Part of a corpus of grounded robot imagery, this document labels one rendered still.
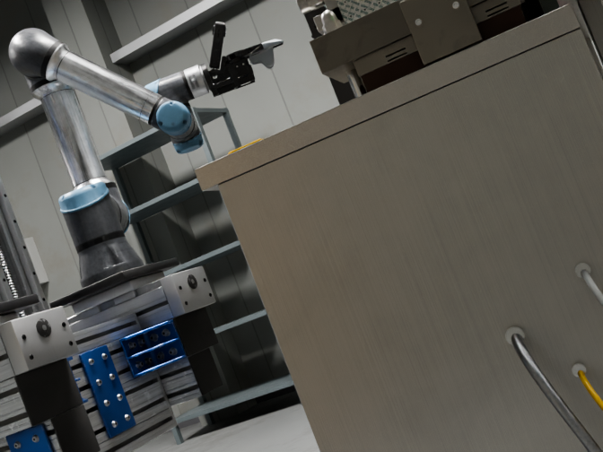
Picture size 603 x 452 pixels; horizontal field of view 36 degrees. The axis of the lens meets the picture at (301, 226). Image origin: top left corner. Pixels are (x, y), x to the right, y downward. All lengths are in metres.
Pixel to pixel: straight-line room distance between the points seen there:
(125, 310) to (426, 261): 0.85
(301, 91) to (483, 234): 4.43
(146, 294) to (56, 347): 0.42
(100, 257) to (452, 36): 1.00
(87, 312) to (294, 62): 3.89
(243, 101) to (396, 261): 4.59
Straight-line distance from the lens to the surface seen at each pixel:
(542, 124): 1.45
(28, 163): 7.04
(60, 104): 2.35
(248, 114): 5.99
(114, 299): 2.11
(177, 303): 2.01
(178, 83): 2.30
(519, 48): 1.46
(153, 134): 5.53
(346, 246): 1.49
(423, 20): 1.52
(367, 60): 1.56
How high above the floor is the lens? 0.66
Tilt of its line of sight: 3 degrees up
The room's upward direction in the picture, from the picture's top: 21 degrees counter-clockwise
